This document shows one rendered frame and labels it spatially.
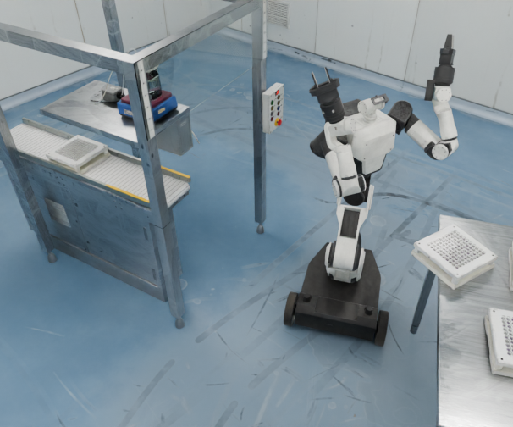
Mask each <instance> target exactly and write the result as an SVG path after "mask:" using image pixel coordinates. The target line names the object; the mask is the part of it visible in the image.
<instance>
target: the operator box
mask: <svg viewBox="0 0 513 427"><path fill-rule="evenodd" d="M278 89H279V94H278V95H281V94H282V93H283V94H282V95H281V96H280V99H279V101H280V100H281V101H280V104H279V105H277V101H278V99H276V98H277V96H278V95H277V96H275V92H276V91H277V90H278ZM274 99H275V100H274ZM282 99H283V100H282ZM272 100H274V102H273V105H271V101H272ZM281 104H282V106H281ZM274 105H275V106H274ZM272 106H274V107H273V111H274V112H273V116H275V117H273V116H271V115H270V114H271V112H272V111H271V107H272ZM277 106H280V109H279V112H280V110H281V112H280V113H279V116H277V112H278V110H277ZM283 106H284V84H280V83H275V84H274V85H273V86H271V87H270V88H269V89H267V90H266V91H265V92H264V93H263V94H262V132H264V133H268V134H271V133H272V132H273V131H274V130H275V129H276V128H277V127H278V125H277V126H275V124H274V123H275V120H276V118H279V119H281V120H282V123H283V117H282V116H283ZM271 117H273V121H272V122H271V121H270V119H271Z"/></svg>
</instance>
